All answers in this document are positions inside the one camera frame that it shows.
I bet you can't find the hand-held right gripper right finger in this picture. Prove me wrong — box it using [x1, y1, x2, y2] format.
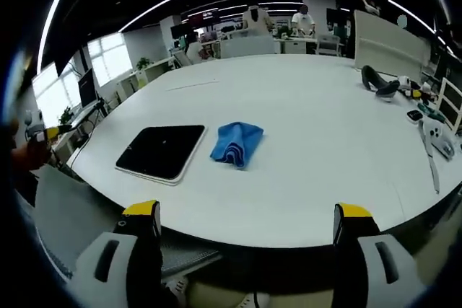
[332, 202, 428, 308]

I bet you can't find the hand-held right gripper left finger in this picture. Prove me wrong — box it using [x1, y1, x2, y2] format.
[67, 199, 163, 308]

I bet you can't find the black tablet white frame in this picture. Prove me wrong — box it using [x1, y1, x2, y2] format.
[114, 124, 209, 187]

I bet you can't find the blue cleaning cloth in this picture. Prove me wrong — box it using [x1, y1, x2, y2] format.
[209, 120, 265, 171]

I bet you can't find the person's left hand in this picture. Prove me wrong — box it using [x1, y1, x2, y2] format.
[10, 138, 53, 171]

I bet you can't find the black computer monitor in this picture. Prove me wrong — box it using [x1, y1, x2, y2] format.
[77, 68, 99, 108]

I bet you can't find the grey chair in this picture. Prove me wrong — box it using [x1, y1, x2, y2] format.
[34, 165, 126, 282]

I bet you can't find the white game controller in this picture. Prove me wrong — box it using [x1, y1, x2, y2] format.
[422, 119, 456, 161]

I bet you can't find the small black gadget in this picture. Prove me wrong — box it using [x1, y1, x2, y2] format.
[406, 108, 424, 124]

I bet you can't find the white framed rack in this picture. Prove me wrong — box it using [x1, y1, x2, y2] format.
[435, 76, 462, 129]

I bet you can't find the white and yellow gripper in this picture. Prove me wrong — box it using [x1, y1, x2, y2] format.
[396, 75, 434, 102]

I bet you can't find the black and white headset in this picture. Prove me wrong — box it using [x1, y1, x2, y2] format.
[361, 64, 401, 103]

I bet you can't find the white desk partition panel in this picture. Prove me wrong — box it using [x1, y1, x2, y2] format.
[353, 9, 432, 78]

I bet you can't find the white office chair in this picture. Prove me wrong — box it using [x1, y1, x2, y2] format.
[314, 32, 346, 57]

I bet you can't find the grey strap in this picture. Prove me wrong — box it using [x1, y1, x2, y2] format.
[417, 118, 440, 194]

